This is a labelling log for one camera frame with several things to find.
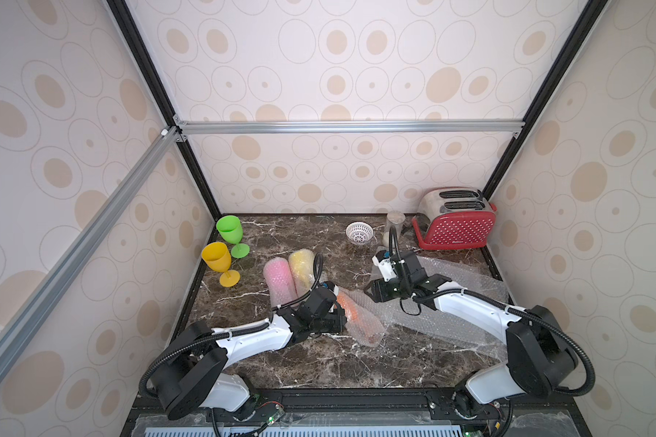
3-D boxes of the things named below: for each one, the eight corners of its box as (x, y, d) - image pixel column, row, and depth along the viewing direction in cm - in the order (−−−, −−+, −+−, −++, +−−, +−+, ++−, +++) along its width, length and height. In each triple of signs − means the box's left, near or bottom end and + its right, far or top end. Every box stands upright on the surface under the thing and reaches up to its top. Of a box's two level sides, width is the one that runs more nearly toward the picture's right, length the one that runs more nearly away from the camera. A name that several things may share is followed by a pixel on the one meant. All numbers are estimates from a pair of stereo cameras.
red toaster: (419, 251, 110) (431, 221, 96) (410, 217, 122) (420, 187, 109) (481, 251, 110) (502, 222, 96) (466, 217, 122) (483, 187, 109)
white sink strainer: (356, 249, 111) (357, 240, 107) (344, 236, 115) (344, 227, 111) (373, 239, 114) (375, 230, 110) (360, 227, 119) (361, 218, 114)
